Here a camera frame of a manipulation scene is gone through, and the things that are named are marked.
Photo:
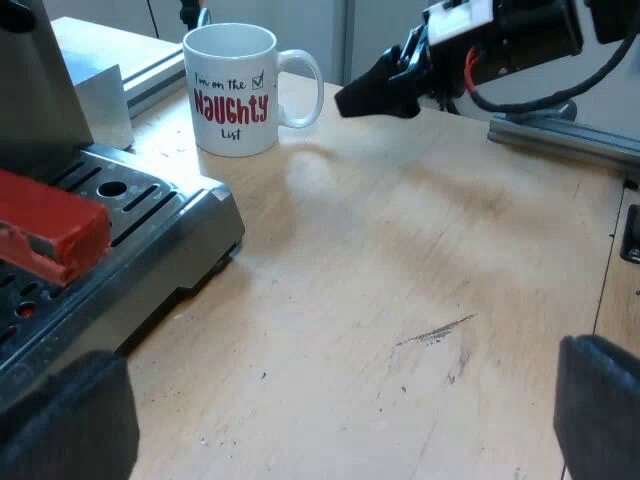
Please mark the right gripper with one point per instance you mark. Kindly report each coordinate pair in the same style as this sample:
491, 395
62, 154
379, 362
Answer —
500, 45

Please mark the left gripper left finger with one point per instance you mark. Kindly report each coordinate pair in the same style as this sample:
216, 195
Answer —
75, 420

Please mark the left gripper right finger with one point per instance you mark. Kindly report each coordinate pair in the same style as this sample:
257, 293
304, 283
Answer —
600, 410

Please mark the white mug with red print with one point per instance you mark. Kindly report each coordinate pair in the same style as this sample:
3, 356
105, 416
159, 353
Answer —
235, 90

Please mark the steel espresso machine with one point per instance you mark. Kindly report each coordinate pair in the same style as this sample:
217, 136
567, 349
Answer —
100, 215

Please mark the metal block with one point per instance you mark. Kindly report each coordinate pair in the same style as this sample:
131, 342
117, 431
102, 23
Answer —
102, 107

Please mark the aluminium rail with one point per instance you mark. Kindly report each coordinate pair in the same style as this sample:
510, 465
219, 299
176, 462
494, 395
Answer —
150, 75
565, 140

